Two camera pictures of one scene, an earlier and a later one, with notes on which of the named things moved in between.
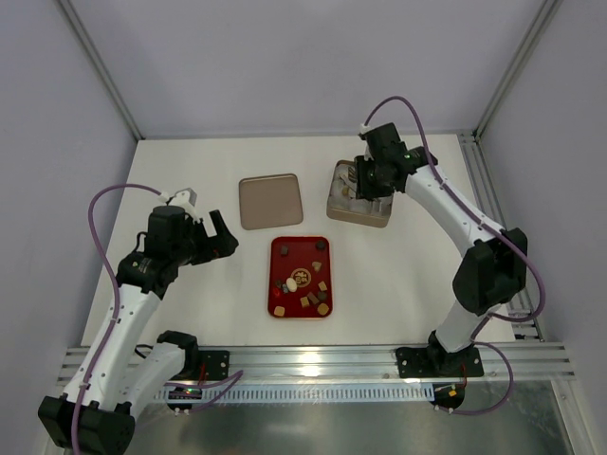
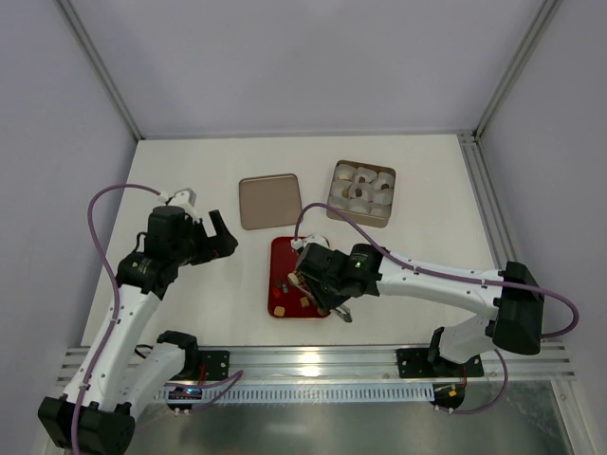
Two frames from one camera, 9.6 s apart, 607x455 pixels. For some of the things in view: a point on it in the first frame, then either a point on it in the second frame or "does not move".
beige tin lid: (269, 201) does not move
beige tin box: (343, 204) does not move
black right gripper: (368, 185) -> (312, 282)
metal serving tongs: (347, 199) -> (296, 280)
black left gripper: (204, 241) does not move
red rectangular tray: (300, 281) does not move
